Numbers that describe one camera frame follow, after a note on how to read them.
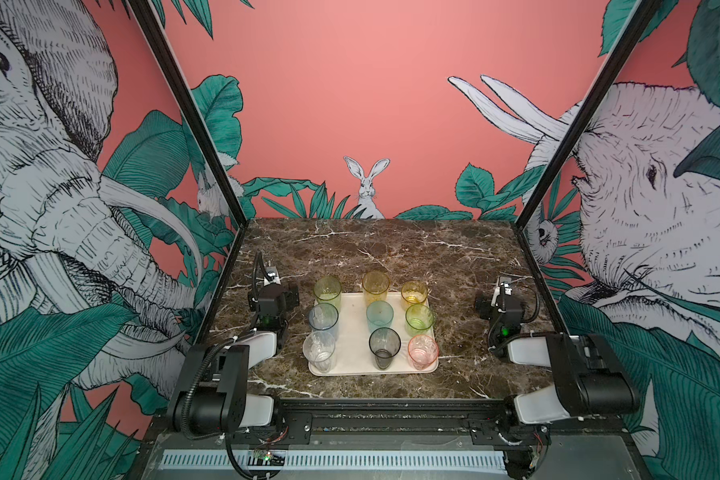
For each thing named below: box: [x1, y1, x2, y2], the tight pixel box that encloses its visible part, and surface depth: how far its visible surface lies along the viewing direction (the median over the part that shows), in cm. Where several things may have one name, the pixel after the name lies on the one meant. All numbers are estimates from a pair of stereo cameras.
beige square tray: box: [308, 292, 439, 375], surface depth 86 cm
